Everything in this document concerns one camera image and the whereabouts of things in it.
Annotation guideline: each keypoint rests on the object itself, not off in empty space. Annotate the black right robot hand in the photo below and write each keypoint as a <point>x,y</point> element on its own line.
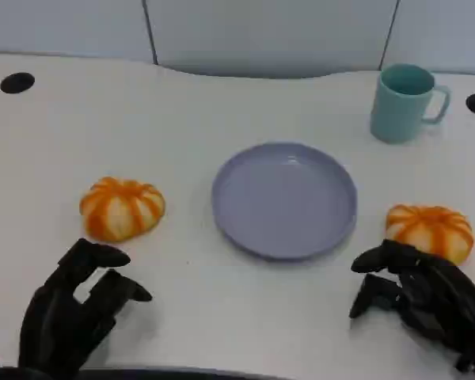
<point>439,301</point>

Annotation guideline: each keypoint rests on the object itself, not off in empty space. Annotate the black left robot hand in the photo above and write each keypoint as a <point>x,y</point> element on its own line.
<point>51,316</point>

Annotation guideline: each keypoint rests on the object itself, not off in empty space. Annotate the orange white toy bread roll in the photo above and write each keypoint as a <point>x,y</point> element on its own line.
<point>122,210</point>
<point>427,227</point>

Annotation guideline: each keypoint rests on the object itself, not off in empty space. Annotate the lilac plate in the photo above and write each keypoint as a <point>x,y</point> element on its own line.
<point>285,202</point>

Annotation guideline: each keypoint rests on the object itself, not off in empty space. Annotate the pale green mug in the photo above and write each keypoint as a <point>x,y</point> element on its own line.
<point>397,115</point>

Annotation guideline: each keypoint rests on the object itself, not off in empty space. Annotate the grey partition panel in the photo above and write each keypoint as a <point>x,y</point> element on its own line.
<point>63,27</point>
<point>443,31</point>
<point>269,35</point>

